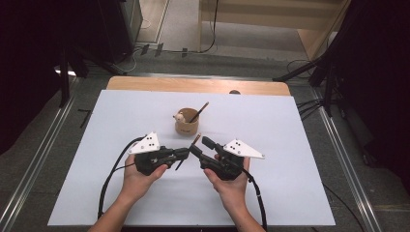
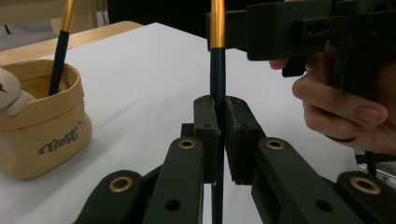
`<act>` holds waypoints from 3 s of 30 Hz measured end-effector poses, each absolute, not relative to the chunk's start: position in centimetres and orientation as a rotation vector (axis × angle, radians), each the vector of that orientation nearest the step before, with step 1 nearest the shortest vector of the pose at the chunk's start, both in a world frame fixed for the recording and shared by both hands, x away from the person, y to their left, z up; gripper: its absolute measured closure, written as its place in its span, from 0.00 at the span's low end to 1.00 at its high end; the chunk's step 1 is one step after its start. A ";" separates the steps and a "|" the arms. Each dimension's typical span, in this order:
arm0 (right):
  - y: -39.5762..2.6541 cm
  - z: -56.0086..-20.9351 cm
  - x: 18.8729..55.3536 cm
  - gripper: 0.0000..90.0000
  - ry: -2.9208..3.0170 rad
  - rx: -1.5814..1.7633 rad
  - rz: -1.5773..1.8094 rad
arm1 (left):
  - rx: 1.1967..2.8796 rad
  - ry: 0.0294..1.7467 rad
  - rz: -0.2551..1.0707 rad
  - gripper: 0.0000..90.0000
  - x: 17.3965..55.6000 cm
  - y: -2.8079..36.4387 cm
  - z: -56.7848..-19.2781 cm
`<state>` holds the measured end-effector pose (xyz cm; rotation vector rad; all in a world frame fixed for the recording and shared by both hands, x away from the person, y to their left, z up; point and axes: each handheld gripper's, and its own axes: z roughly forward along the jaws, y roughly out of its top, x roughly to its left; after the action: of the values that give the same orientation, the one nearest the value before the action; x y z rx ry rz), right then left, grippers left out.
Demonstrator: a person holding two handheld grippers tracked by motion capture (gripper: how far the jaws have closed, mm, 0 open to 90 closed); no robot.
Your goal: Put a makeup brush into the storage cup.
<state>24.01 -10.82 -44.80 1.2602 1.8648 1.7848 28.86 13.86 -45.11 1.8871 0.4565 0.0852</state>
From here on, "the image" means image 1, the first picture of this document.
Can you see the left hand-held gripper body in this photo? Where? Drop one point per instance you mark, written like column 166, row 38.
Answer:
column 148, row 161

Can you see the person's right hand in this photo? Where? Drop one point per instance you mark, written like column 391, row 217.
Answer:
column 233, row 193

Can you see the dark pencil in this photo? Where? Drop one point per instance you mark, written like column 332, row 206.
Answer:
column 197, row 138
column 200, row 110

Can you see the white table sheet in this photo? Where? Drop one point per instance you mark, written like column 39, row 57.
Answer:
column 257, row 193

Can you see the dark cabinet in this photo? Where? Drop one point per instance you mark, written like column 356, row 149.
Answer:
column 119, row 29

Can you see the black tripod stand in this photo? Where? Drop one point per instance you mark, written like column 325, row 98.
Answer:
column 303, row 67

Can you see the metal floor rail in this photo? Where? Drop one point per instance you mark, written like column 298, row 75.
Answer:
column 29, row 174
column 351, row 167

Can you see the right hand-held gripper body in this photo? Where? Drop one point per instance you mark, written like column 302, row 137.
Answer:
column 228, row 164

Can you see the small white figurine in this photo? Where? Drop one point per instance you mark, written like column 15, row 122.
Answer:
column 180, row 117

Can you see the light wooden furniture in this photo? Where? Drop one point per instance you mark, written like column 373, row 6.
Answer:
column 264, row 14

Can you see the tan pen holder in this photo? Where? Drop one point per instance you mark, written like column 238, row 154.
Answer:
column 187, row 128

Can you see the person's left hand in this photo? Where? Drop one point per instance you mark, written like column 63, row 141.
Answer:
column 137, row 185

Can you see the black metal stand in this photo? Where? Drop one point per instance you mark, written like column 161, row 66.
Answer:
column 66, row 74

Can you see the wooden table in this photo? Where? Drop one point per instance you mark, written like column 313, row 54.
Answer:
column 193, row 85

